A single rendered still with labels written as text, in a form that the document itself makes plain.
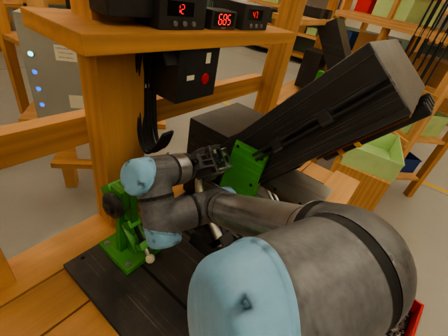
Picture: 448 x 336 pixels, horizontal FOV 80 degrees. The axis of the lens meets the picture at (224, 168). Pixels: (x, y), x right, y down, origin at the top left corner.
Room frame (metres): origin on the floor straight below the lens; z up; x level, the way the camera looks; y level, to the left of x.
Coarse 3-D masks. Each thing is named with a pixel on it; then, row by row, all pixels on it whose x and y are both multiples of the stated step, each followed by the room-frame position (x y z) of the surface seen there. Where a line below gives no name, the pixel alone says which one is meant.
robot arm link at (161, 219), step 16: (144, 208) 0.38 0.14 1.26; (160, 208) 0.38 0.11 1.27; (176, 208) 0.40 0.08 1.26; (192, 208) 0.42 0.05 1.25; (144, 224) 0.37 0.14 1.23; (160, 224) 0.37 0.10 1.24; (176, 224) 0.38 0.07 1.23; (192, 224) 0.40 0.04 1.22; (160, 240) 0.35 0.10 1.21; (176, 240) 0.36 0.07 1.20
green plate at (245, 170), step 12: (240, 144) 0.71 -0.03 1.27; (240, 156) 0.70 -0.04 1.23; (252, 156) 0.68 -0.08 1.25; (240, 168) 0.68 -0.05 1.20; (252, 168) 0.67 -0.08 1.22; (228, 180) 0.68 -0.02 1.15; (240, 180) 0.67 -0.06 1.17; (252, 180) 0.65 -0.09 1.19; (240, 192) 0.65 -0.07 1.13; (252, 192) 0.64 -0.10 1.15
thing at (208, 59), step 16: (160, 64) 0.75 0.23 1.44; (192, 64) 0.76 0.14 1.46; (208, 64) 0.82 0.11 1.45; (160, 80) 0.75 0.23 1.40; (176, 80) 0.71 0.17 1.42; (192, 80) 0.76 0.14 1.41; (208, 80) 0.82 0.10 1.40; (160, 96) 0.75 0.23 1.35; (176, 96) 0.71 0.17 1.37; (192, 96) 0.77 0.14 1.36
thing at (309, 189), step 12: (276, 180) 0.76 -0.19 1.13; (288, 180) 0.78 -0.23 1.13; (300, 180) 0.79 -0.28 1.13; (312, 180) 0.81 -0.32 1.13; (276, 192) 0.72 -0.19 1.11; (288, 192) 0.71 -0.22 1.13; (300, 192) 0.72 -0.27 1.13; (312, 192) 0.74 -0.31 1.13; (324, 192) 0.75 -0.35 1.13; (300, 204) 0.67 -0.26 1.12
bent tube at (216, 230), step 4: (224, 152) 0.71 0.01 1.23; (224, 156) 0.69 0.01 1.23; (228, 156) 0.71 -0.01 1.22; (228, 160) 0.70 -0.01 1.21; (228, 164) 0.69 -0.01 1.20; (196, 180) 0.69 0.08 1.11; (200, 180) 0.69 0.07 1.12; (196, 184) 0.69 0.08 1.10; (200, 184) 0.69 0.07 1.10; (196, 188) 0.68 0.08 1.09; (200, 188) 0.68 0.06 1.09; (196, 192) 0.68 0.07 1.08; (212, 224) 0.61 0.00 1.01; (212, 228) 0.61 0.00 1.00; (216, 228) 0.61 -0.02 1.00; (212, 232) 0.60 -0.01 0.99; (216, 232) 0.60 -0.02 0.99; (220, 232) 0.60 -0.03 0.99; (216, 236) 0.59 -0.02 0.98; (220, 236) 0.59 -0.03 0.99
